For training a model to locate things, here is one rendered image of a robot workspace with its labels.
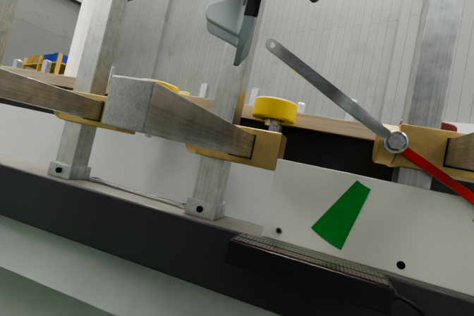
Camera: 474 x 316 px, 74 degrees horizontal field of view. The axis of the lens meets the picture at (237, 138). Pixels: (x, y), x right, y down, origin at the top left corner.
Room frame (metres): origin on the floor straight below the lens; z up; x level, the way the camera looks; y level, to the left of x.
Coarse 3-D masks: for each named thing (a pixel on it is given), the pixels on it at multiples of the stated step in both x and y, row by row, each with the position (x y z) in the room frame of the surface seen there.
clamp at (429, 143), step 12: (408, 132) 0.36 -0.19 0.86; (420, 132) 0.36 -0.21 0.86; (432, 132) 0.35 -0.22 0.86; (444, 132) 0.35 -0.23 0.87; (456, 132) 0.35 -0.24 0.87; (408, 144) 0.36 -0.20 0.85; (420, 144) 0.35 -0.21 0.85; (432, 144) 0.35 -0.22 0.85; (444, 144) 0.35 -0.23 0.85; (372, 156) 0.40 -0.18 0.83; (384, 156) 0.37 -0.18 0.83; (396, 156) 0.36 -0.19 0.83; (432, 156) 0.35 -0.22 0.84; (444, 156) 0.35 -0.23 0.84; (408, 168) 0.36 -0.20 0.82; (420, 168) 0.35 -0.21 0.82; (444, 168) 0.35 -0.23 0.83; (456, 168) 0.34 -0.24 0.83; (468, 180) 0.35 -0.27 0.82
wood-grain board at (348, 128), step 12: (24, 72) 0.81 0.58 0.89; (36, 72) 0.80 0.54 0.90; (60, 84) 0.78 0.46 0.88; (72, 84) 0.77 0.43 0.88; (108, 84) 0.74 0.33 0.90; (192, 96) 0.67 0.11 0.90; (252, 108) 0.63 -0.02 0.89; (252, 120) 0.64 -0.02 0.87; (300, 120) 0.60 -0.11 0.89; (312, 120) 0.59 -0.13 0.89; (324, 120) 0.59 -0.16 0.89; (336, 120) 0.58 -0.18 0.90; (324, 132) 0.59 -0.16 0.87; (336, 132) 0.58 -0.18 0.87; (348, 132) 0.57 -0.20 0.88; (360, 132) 0.57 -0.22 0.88; (372, 132) 0.56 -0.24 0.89
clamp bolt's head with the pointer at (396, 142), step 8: (392, 136) 0.35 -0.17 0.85; (400, 136) 0.34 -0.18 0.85; (392, 144) 0.35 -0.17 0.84; (400, 144) 0.34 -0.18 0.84; (408, 152) 0.35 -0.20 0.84; (416, 160) 0.35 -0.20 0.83; (424, 160) 0.35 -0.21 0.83; (424, 168) 0.35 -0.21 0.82; (432, 168) 0.35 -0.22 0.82; (440, 176) 0.34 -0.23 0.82; (448, 176) 0.34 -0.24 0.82; (448, 184) 0.34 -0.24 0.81; (456, 184) 0.34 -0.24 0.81; (456, 192) 0.34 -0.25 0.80; (464, 192) 0.34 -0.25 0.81; (472, 192) 0.33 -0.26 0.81; (472, 200) 0.33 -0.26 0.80
